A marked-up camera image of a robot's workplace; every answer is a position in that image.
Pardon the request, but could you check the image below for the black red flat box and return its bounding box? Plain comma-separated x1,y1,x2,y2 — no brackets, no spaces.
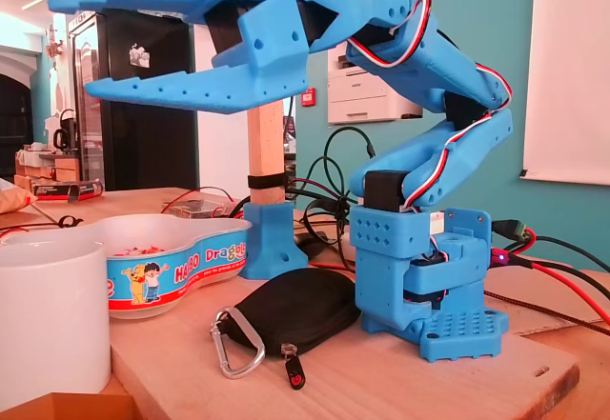
29,178,106,203

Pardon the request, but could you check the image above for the large light wooden board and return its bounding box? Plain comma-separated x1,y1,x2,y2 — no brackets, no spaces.
108,267,581,420

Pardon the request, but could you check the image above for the red black braided cable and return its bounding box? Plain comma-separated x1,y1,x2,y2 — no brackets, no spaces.
483,290,610,338

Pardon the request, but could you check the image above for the metal mesh power supply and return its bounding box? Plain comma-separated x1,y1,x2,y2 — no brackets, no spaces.
160,199,235,220

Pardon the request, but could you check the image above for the black kettle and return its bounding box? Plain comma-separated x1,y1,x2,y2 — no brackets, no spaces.
51,109,80,154

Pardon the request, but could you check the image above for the black cabinet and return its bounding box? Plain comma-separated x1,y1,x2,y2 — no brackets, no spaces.
97,8,200,192

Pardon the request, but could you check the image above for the black power cable tangle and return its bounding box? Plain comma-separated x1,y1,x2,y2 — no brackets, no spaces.
285,126,377,269

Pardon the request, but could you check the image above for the white sticker on cabinet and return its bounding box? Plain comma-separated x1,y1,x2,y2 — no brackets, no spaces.
128,44,152,68

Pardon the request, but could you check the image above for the thick red cable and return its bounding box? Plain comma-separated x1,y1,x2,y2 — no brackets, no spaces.
504,229,610,327

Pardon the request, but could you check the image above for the silver carabiner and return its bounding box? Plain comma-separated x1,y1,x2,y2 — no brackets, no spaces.
210,306,266,381

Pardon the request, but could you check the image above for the blue printed post base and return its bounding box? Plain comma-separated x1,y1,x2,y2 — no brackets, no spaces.
237,200,311,282

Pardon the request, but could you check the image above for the black strap on post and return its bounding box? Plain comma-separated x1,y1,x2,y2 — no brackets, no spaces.
246,175,288,190

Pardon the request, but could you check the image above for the black zip pouch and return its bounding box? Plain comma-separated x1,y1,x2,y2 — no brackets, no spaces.
221,267,362,358

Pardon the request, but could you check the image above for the white ceramic mug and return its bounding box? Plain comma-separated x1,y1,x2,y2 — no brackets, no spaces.
0,238,112,414

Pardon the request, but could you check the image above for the clear flower-shaped bowl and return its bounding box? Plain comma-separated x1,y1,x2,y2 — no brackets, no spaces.
0,213,253,321

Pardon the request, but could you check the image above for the orange paper bag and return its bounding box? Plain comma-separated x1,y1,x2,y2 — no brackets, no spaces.
0,176,39,215

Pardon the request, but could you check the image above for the white office printer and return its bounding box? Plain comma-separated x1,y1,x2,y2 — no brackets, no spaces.
326,41,424,127

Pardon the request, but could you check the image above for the white wall board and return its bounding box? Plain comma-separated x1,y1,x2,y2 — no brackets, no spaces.
518,0,610,187

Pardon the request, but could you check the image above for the black red zipper tag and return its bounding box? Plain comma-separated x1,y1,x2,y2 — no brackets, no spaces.
280,342,307,391

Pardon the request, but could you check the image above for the black curled cable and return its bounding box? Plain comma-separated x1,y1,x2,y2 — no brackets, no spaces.
28,203,85,230

